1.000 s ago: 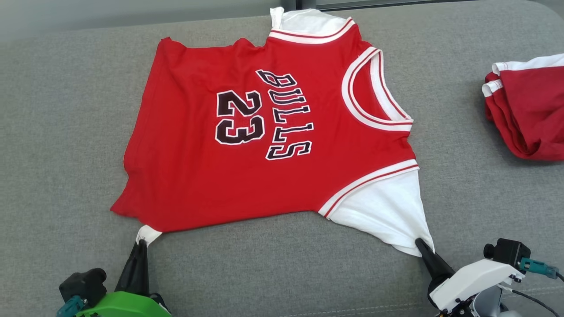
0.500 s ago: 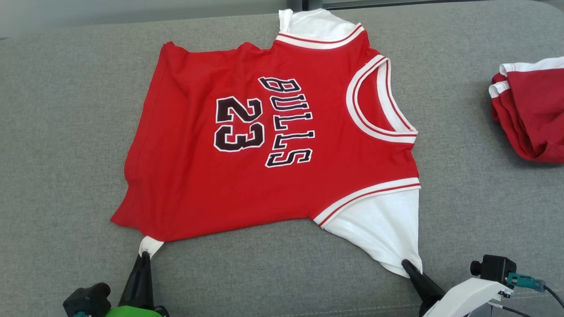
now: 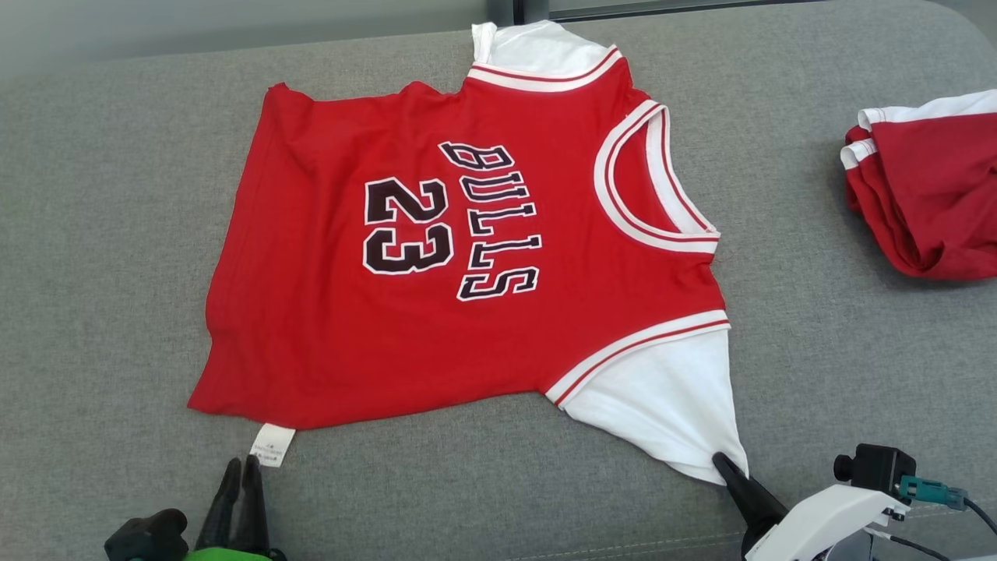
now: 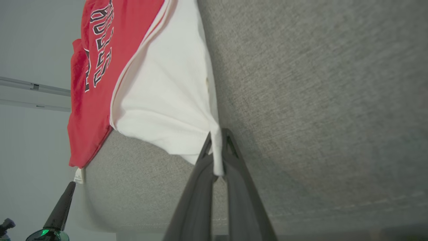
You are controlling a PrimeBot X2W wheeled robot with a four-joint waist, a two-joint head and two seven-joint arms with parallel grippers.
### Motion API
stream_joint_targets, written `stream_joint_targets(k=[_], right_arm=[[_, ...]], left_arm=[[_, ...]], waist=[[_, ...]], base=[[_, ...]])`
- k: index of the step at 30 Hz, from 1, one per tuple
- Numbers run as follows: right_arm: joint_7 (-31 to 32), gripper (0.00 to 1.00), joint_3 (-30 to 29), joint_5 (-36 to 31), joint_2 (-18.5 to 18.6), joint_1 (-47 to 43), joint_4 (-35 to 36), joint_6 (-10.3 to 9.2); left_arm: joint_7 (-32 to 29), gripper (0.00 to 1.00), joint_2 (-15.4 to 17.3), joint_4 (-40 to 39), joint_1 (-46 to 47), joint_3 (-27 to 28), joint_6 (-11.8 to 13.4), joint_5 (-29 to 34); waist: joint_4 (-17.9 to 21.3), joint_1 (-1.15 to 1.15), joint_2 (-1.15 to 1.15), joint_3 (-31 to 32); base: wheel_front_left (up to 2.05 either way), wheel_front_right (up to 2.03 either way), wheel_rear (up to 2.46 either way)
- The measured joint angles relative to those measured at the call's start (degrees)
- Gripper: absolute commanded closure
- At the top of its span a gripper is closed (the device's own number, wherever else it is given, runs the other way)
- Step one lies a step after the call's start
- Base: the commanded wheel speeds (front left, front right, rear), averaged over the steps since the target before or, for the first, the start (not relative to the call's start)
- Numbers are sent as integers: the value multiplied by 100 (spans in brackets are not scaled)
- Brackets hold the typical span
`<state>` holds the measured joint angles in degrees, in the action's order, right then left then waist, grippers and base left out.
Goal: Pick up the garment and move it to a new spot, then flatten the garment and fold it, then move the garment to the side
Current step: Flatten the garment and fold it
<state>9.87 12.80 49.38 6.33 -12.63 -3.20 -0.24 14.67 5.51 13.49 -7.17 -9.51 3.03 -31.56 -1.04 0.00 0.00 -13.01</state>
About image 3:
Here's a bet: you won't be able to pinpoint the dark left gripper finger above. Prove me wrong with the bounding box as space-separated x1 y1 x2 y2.
195 457 245 552
242 455 271 552

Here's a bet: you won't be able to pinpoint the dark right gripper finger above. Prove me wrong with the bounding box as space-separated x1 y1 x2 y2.
713 451 789 548

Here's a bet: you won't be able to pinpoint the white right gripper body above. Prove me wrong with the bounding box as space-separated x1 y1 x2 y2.
744 483 910 561

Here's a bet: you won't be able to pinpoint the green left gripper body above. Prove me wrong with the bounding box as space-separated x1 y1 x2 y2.
181 547 286 561

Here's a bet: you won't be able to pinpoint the red Bulls 23 jersey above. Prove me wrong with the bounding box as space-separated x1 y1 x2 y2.
187 21 750 485

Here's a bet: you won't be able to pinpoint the red shorts with white trim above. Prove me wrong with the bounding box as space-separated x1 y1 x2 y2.
840 88 997 281

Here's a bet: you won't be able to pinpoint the grey fabric sofa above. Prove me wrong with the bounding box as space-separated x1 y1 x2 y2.
0 0 997 561

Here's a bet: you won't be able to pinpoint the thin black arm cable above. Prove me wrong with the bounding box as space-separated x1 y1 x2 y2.
863 528 953 561

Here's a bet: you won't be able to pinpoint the black cable with teal connector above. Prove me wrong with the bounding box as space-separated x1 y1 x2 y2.
898 475 997 538

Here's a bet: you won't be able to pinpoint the grey partition base rail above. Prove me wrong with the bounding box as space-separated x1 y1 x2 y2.
549 0 826 21

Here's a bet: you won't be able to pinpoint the grey partition post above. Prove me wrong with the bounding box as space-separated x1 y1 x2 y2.
488 0 551 26

